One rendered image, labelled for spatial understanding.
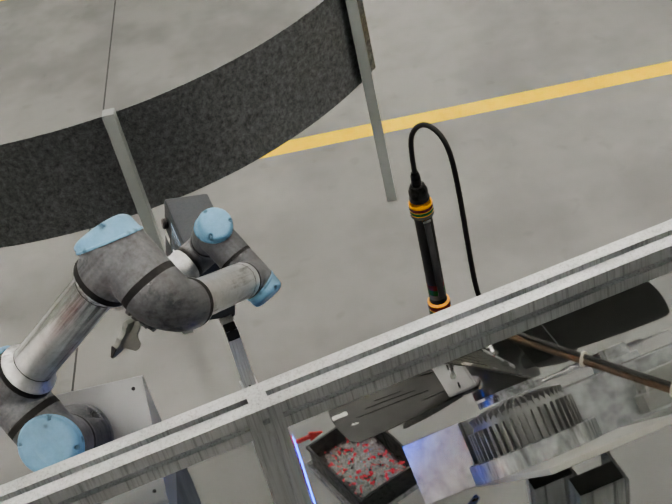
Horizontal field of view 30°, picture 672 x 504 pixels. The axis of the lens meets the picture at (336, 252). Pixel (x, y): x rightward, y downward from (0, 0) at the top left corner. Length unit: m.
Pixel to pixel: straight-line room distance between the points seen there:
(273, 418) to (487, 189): 3.58
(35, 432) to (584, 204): 2.81
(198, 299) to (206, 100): 1.98
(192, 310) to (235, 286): 0.21
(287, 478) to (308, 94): 3.04
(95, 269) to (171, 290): 0.14
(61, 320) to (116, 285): 0.17
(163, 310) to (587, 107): 3.32
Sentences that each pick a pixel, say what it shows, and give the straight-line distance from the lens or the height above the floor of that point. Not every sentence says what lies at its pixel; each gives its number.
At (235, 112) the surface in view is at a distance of 4.23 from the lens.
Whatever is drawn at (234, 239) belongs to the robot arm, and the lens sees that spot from 2.57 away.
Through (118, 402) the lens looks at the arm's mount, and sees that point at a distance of 2.65.
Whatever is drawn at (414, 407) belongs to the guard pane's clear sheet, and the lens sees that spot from 1.47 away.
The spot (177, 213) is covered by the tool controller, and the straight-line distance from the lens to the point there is 3.03.
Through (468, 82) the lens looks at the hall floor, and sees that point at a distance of 5.52.
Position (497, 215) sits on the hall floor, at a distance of 4.77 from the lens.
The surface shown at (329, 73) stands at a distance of 4.46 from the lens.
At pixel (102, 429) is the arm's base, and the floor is 1.22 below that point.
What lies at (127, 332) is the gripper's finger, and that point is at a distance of 2.67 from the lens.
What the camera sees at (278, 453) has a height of 1.97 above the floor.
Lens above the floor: 3.02
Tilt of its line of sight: 40 degrees down
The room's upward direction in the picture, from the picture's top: 14 degrees counter-clockwise
